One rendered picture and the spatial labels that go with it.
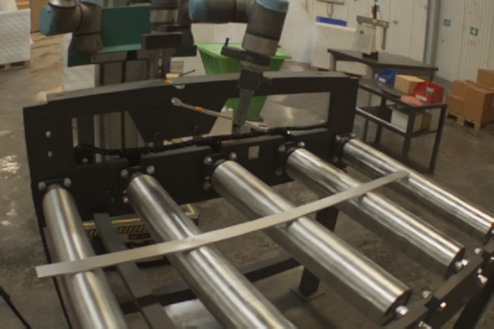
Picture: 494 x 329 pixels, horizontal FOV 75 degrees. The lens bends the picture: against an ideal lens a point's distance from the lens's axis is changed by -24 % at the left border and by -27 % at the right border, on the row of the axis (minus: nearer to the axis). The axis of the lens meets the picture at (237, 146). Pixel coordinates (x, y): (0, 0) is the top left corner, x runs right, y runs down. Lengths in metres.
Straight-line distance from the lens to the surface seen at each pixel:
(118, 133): 2.27
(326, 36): 7.99
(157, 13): 1.29
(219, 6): 1.10
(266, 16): 1.01
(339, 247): 0.99
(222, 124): 3.34
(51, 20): 1.75
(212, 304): 0.84
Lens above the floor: 1.46
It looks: 22 degrees down
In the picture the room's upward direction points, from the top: 4 degrees clockwise
